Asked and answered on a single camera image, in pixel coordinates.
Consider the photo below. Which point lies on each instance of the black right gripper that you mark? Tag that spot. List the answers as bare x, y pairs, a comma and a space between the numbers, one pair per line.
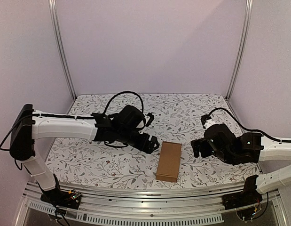
198, 148

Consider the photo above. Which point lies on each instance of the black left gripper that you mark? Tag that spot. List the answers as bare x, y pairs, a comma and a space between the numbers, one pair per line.
142, 145

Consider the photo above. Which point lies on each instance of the brown cardboard box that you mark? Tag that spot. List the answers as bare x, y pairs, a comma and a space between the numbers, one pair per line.
169, 162

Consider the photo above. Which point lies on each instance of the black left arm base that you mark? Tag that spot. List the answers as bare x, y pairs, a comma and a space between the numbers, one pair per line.
70, 199

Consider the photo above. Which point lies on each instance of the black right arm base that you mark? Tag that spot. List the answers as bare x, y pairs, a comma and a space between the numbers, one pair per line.
240, 199

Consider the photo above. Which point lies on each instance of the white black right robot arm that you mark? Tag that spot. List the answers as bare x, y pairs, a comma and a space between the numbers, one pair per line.
250, 147

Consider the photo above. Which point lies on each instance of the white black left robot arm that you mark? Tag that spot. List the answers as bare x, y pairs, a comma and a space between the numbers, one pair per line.
125, 127

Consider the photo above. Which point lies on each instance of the floral patterned table mat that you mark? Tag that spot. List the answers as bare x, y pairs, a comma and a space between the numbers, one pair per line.
176, 119

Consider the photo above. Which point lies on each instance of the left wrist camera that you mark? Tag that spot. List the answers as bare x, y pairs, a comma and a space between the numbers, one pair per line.
149, 117

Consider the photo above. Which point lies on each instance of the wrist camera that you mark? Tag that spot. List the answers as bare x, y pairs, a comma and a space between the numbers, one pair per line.
149, 117
207, 121

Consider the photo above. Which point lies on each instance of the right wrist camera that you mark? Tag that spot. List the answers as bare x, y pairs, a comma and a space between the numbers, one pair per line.
207, 121

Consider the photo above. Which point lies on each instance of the aluminium front rail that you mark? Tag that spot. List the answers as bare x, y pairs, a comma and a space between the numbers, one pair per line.
167, 207

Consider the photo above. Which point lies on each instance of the right aluminium frame post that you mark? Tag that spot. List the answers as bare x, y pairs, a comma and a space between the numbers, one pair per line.
241, 49

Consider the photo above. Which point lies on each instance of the aluminium frame post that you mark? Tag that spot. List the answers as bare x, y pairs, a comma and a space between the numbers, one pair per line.
60, 48
241, 49

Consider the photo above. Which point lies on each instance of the left aluminium frame post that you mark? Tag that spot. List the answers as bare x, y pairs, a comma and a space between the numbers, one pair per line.
60, 48

